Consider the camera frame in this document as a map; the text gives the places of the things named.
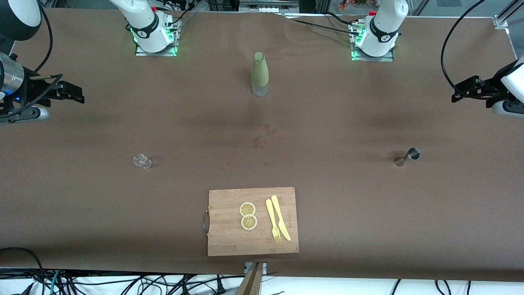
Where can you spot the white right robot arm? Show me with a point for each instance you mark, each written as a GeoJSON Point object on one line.
{"type": "Point", "coordinates": [147, 24]}

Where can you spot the yellow lemon slice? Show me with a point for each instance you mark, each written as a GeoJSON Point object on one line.
{"type": "Point", "coordinates": [249, 222]}
{"type": "Point", "coordinates": [247, 209]}

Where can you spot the aluminium frame corner profile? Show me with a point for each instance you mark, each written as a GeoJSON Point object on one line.
{"type": "Point", "coordinates": [505, 16]}

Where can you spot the yellow plastic knife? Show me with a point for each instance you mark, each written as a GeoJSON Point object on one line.
{"type": "Point", "coordinates": [278, 215]}

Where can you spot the steel double jigger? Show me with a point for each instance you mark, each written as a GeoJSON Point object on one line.
{"type": "Point", "coordinates": [413, 154]}

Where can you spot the brown wooden post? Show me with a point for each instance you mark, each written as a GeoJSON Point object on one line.
{"type": "Point", "coordinates": [251, 282]}

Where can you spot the green bottle clear base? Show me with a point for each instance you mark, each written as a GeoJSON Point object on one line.
{"type": "Point", "coordinates": [260, 73]}

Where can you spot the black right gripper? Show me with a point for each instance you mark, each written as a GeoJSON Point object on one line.
{"type": "Point", "coordinates": [36, 91]}

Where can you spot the clear glass shaker cup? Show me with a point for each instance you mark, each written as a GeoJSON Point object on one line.
{"type": "Point", "coordinates": [142, 162]}

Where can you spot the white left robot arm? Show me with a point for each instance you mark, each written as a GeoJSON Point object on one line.
{"type": "Point", "coordinates": [382, 24]}

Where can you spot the yellow plastic fork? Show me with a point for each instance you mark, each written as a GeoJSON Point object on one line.
{"type": "Point", "coordinates": [271, 217]}

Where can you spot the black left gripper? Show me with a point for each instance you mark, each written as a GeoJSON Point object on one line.
{"type": "Point", "coordinates": [490, 91]}

